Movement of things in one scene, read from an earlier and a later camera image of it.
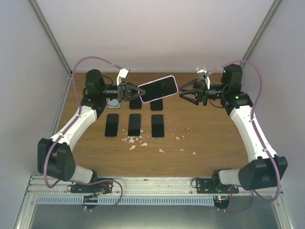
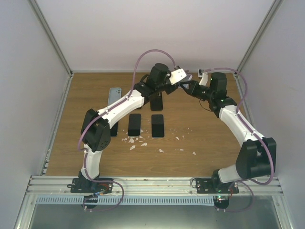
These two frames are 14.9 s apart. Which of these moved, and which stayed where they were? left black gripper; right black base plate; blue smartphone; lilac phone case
Moved: left black gripper; lilac phone case
Stayed: right black base plate; blue smartphone
